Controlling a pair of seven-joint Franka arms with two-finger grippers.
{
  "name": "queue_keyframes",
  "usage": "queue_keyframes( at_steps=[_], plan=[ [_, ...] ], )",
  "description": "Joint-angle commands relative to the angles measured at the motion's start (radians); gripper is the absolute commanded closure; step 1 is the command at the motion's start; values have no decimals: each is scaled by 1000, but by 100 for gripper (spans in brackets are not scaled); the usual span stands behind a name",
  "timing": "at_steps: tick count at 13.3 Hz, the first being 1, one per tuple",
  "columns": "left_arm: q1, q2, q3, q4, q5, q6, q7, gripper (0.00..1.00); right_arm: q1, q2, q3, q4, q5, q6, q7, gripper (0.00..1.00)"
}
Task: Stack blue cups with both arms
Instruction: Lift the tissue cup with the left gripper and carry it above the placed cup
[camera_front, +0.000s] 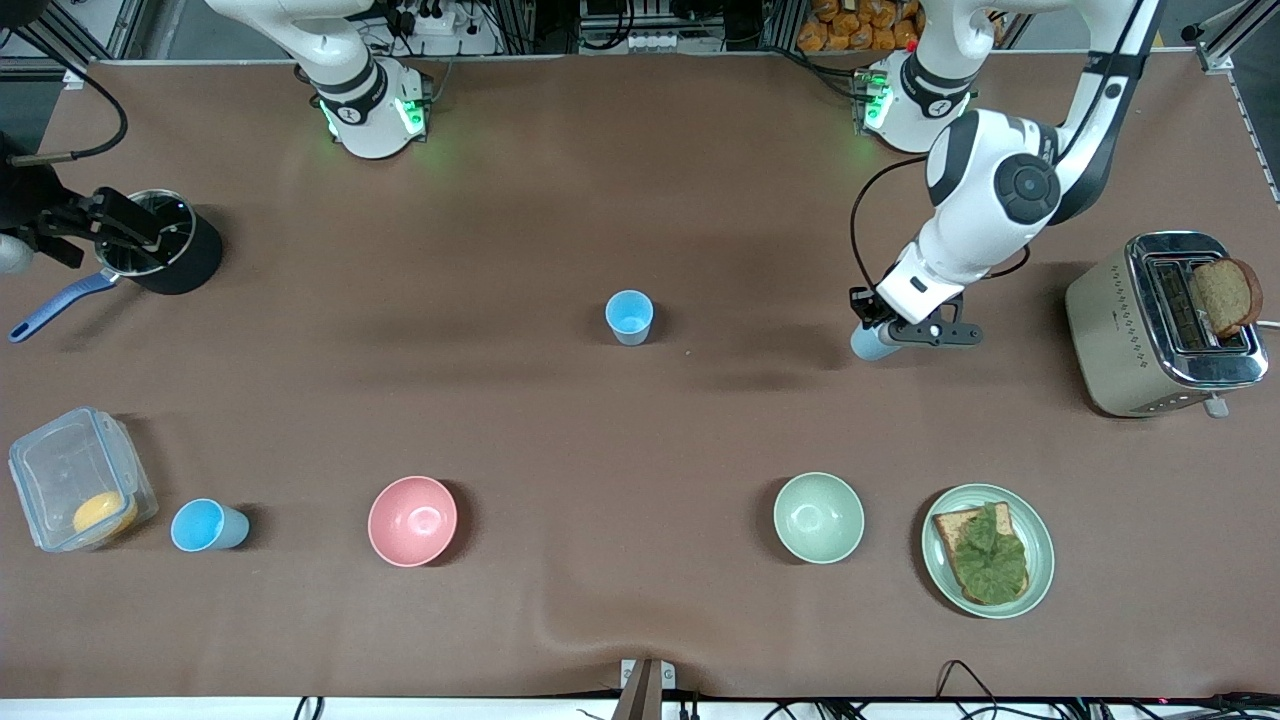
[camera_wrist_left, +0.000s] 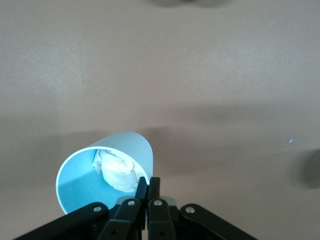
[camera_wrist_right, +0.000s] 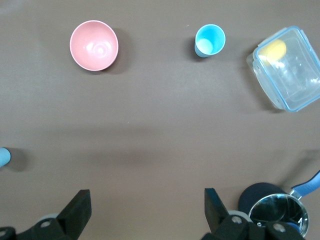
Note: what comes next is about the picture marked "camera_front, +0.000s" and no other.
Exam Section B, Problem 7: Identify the blue cup with white lump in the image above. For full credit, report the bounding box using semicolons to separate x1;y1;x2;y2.
851;320;906;362

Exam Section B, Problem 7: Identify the plain blue cup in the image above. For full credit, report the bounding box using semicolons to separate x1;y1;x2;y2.
170;498;251;553
605;290;655;347

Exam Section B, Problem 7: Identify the black pot with utensils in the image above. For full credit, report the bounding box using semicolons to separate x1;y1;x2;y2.
125;205;225;296

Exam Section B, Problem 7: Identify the beige steel toaster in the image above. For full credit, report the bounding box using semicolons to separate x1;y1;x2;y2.
1065;232;1271;419

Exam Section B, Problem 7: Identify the bread slice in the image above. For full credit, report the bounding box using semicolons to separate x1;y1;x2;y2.
933;503;1031;606

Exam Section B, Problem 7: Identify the green bowl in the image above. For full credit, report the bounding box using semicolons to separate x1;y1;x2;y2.
773;472;866;565

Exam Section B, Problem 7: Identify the green lettuce leaf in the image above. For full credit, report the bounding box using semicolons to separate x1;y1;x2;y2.
948;503;1029;605

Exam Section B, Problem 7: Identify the clear plastic container blue seal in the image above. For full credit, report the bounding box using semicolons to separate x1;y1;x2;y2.
8;406;159;553

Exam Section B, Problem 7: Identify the green plate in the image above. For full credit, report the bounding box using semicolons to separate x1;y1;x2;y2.
921;484;1056;620

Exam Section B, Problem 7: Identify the brown table cover mat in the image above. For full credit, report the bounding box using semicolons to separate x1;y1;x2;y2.
0;55;1280;701

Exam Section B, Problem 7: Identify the brown toast slice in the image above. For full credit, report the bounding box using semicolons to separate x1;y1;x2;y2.
1192;258;1264;339

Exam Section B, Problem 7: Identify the yellow round food piece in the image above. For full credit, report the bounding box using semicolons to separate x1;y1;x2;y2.
72;490;139;541

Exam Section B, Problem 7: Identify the bag of orange buns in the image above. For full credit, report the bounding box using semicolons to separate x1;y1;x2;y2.
797;0;1004;53

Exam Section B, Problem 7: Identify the white power strip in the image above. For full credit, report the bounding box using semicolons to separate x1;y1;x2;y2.
395;0;476;36

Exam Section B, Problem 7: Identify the pink bowl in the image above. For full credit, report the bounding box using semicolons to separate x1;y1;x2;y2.
367;476;459;568

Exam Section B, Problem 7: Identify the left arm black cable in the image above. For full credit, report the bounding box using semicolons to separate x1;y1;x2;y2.
850;155;1033;293

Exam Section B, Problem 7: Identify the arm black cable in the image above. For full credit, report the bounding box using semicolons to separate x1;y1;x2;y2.
850;155;1033;293
10;70;129;166

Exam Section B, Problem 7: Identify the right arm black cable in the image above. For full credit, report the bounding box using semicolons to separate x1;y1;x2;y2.
10;70;129;166

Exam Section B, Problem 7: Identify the thin black cable loop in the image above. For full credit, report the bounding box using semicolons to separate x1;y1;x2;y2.
935;660;1001;720

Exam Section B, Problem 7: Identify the aluminium frame profile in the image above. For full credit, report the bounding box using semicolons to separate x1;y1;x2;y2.
1195;30;1280;76

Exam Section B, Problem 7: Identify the metal mount bracket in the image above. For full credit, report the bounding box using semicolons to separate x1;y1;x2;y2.
620;658;677;720

